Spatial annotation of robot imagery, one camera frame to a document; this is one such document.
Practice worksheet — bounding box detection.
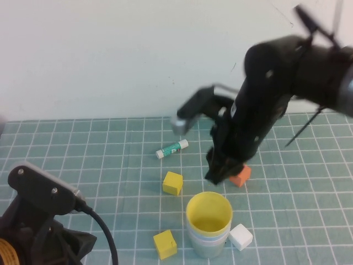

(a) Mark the green plastic cup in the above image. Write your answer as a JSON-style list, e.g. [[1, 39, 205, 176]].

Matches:
[[190, 237, 229, 259]]

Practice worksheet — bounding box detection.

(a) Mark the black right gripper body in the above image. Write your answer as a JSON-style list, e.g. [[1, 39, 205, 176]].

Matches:
[[211, 107, 282, 166]]

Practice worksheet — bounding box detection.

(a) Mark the light blue plastic cup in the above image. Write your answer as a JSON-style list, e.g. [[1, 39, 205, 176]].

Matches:
[[187, 229, 231, 241]]

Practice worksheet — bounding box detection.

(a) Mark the yellow plastic cup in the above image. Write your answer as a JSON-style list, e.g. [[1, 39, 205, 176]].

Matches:
[[186, 192, 233, 238]]

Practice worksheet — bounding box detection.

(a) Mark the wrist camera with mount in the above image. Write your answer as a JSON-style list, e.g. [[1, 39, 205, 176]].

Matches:
[[170, 86, 238, 136], [2, 162, 88, 241]]

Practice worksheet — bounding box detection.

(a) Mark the orange cube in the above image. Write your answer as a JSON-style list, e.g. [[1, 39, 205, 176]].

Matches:
[[229, 165, 252, 188]]

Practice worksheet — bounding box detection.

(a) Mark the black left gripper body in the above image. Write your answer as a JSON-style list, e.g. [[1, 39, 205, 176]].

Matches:
[[30, 222, 97, 265]]

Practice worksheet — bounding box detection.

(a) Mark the pink plastic cup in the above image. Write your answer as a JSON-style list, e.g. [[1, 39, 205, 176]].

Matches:
[[189, 234, 230, 245]]

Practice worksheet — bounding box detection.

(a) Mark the grey right camera cable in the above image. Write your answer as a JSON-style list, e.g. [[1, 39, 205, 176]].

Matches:
[[213, 82, 239, 94]]

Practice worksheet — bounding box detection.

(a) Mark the teal checkered tablecloth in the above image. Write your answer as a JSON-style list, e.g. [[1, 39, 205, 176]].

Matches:
[[0, 110, 353, 265]]

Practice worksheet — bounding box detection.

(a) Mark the yellow tape band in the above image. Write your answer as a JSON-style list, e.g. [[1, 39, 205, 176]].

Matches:
[[0, 238, 20, 265]]

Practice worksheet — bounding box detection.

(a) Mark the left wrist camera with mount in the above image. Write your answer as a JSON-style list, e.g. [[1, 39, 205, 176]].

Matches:
[[2, 162, 88, 241]]

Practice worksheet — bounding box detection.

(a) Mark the white cube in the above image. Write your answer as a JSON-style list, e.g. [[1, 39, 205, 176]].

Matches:
[[229, 224, 254, 252]]

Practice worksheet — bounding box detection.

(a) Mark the black cable tie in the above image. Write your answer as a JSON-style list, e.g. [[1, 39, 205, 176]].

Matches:
[[292, 4, 345, 53], [285, 106, 323, 147]]

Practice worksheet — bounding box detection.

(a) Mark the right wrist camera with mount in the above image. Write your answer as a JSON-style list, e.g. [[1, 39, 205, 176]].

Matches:
[[170, 86, 238, 136]]

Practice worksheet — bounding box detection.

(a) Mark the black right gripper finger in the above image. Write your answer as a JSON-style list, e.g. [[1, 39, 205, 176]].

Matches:
[[224, 162, 246, 179], [205, 154, 226, 185]]

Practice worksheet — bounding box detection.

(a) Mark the yellow cube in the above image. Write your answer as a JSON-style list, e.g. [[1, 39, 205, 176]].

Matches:
[[162, 171, 184, 197], [152, 230, 177, 261]]

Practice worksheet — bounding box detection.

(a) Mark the black left camera cable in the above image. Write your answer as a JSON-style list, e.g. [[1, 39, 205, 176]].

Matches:
[[73, 203, 119, 265]]

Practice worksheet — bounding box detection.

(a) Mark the green white glue stick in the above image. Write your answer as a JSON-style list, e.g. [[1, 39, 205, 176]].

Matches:
[[154, 139, 189, 160]]

